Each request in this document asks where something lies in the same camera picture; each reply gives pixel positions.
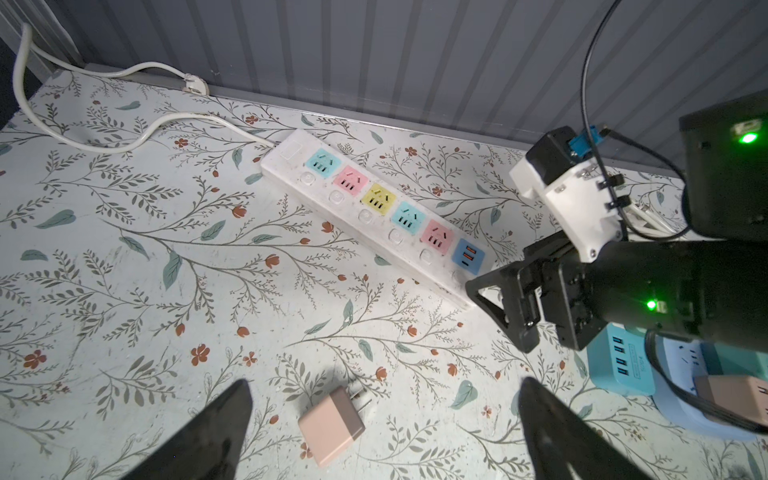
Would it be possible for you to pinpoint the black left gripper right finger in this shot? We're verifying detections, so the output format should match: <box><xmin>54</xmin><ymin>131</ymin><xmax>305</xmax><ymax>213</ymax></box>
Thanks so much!
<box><xmin>518</xmin><ymin>377</ymin><xmax>649</xmax><ymax>480</ymax></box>

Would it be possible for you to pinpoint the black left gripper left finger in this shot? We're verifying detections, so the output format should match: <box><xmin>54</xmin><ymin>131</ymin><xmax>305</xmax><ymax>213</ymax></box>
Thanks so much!
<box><xmin>125</xmin><ymin>379</ymin><xmax>253</xmax><ymax>479</ymax></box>

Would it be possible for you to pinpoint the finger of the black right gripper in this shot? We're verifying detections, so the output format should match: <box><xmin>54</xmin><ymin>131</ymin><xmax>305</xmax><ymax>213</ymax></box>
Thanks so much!
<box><xmin>465</xmin><ymin>232</ymin><xmax>573</xmax><ymax>353</ymax></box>

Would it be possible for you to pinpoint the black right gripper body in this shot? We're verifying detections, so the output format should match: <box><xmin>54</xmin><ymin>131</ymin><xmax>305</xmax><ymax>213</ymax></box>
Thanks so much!
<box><xmin>542</xmin><ymin>91</ymin><xmax>767</xmax><ymax>351</ymax></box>

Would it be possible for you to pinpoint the white multicolour power strip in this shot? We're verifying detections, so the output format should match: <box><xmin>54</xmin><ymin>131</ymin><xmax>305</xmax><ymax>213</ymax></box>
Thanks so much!
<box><xmin>261</xmin><ymin>130</ymin><xmax>493</xmax><ymax>308</ymax></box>

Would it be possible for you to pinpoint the teal power strip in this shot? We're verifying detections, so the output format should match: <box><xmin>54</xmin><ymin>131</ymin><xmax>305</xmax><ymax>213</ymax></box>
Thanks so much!
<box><xmin>587</xmin><ymin>324</ymin><xmax>656</xmax><ymax>396</ymax></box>

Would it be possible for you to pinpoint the pink charger plug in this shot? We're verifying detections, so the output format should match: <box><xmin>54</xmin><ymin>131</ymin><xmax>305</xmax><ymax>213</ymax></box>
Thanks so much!
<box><xmin>298</xmin><ymin>386</ymin><xmax>371</xmax><ymax>468</ymax></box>
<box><xmin>694</xmin><ymin>375</ymin><xmax>767</xmax><ymax>426</ymax></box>

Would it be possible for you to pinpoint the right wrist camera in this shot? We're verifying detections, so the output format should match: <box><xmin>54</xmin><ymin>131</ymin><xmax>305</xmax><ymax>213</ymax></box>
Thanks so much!
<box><xmin>510</xmin><ymin>126</ymin><xmax>624</xmax><ymax>263</ymax></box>

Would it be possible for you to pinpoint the white power strip cord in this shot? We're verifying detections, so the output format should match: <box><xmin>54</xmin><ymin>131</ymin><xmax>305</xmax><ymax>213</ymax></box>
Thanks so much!
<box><xmin>11</xmin><ymin>22</ymin><xmax>277</xmax><ymax>155</ymax></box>

